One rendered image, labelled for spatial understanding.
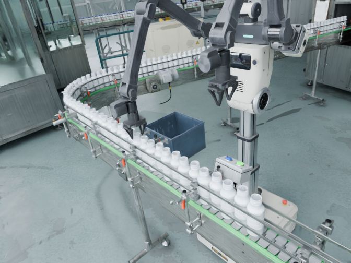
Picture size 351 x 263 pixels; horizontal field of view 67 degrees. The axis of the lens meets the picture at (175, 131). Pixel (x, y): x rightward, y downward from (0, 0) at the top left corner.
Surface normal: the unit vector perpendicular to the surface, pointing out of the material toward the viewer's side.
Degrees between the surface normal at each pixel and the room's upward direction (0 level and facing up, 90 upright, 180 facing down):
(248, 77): 90
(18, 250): 0
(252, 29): 90
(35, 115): 90
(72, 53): 90
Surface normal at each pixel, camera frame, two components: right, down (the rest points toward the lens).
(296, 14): 0.40, 0.40
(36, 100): 0.66, 0.30
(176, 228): -0.11, -0.87
